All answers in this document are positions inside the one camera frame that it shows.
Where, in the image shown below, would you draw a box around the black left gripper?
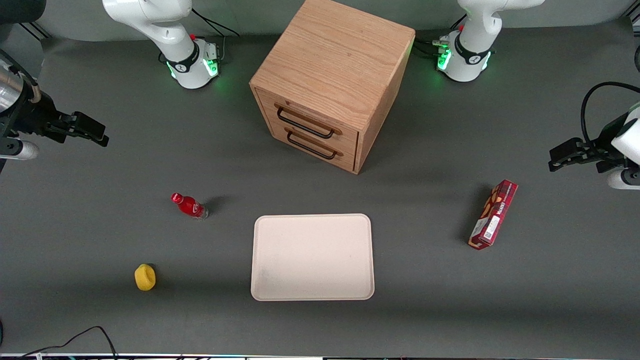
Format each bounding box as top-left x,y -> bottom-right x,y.
548,113 -> 629,174

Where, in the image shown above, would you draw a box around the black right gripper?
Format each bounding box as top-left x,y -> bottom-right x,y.
19,84 -> 110,148

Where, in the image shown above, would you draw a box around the wooden drawer front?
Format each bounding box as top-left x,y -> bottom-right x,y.
255,89 -> 360,154
267,117 -> 359,173

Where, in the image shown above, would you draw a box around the wooden drawer cabinet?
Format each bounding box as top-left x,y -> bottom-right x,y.
249,0 -> 417,175

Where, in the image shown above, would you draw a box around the red tartan shortbread box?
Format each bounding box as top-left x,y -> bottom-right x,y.
467,178 -> 519,251

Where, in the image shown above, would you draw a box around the red plastic bottle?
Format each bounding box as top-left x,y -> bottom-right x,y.
170,192 -> 210,221

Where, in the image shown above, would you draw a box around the yellow lemon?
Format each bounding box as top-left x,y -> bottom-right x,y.
133,263 -> 157,292

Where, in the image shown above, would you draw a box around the beige rectangular tray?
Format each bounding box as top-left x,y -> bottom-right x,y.
250,213 -> 376,303

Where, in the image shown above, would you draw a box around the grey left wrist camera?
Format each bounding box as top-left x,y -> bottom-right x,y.
607,167 -> 640,191

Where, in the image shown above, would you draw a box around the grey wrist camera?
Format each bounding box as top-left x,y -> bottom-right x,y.
0,139 -> 40,161
607,167 -> 640,191

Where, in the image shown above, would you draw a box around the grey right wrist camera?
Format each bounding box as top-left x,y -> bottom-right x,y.
0,139 -> 40,161

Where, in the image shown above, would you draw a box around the black looping arm cable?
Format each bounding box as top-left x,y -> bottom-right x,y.
580,81 -> 640,146

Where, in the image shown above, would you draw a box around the aluminium frame profile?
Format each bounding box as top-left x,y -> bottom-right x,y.
19,22 -> 52,42

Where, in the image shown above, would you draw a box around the black base cable bundle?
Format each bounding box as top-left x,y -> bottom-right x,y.
412,37 -> 452,59

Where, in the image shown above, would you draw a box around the thin black table cable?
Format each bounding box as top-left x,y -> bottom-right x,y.
0,325 -> 119,360

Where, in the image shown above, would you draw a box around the black metal drawer handle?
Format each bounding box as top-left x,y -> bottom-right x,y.
276,105 -> 336,140
286,128 -> 339,161

